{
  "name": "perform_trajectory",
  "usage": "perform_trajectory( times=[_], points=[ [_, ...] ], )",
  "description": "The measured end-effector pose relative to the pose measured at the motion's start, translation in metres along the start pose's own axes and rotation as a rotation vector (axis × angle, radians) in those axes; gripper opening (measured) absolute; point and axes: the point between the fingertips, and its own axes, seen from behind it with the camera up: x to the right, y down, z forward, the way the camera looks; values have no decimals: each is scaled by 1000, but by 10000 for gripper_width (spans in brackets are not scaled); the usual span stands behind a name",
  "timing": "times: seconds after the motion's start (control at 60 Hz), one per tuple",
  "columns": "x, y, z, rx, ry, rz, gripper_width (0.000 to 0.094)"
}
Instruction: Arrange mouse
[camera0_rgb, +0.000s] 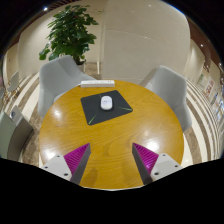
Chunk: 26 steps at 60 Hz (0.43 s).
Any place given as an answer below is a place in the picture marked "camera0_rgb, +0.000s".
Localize white cartoon-print computer mouse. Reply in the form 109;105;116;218
100;95;114;111

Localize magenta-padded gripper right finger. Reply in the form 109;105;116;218
131;142;184;186

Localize light grey shell chair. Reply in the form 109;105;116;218
37;55;96;119
139;65;193;133

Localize grey-green chair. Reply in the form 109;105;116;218
0;105;34;161

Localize white power strip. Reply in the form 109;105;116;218
80;79;116;89

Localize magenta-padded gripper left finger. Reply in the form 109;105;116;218
40;142;92;186

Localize distant white chair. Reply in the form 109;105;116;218
6;70;20;94

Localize white plant pot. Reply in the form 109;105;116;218
75;59;88;73

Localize red-white wall poster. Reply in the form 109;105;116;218
203;78;216;103

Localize black mouse pad green streaks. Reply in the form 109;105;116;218
80;89;134;126

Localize large green potted plant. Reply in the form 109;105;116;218
38;4;100;65

